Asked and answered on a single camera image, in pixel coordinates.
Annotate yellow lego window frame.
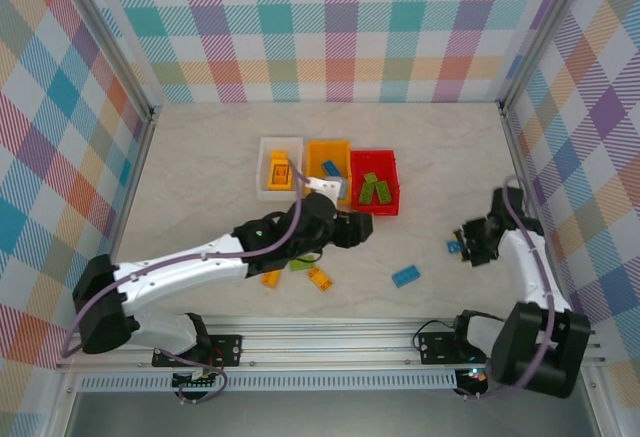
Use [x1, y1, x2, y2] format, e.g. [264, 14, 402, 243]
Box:
[267, 159, 295, 192]

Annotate printed yellow lego brick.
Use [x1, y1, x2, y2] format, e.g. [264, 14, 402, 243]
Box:
[307, 266, 335, 292]

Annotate yellow plastic bin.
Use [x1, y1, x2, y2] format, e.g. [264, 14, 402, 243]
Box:
[304, 139, 352, 207]

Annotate white plastic bin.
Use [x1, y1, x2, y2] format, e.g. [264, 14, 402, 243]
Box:
[258, 135, 305, 202]

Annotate red plastic bin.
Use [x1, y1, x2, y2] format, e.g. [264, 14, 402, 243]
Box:
[349, 149, 403, 217]

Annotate grey metal panel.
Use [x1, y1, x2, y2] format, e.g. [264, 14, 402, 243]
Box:
[64, 390, 601, 437]

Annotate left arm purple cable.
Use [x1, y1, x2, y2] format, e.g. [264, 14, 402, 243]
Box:
[60, 162, 309, 406]

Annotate aluminium side rail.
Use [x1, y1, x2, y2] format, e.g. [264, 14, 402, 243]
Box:
[89, 106, 161, 333]
[499, 104, 604, 373]

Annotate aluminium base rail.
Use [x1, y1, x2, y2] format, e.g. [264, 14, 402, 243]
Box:
[55, 312, 604, 373]

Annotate grey slotted cable duct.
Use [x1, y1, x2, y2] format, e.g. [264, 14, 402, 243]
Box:
[78, 374, 460, 394]

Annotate aluminium corner post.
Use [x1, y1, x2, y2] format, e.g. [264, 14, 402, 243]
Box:
[497, 0, 594, 111]
[62, 0, 164, 121]

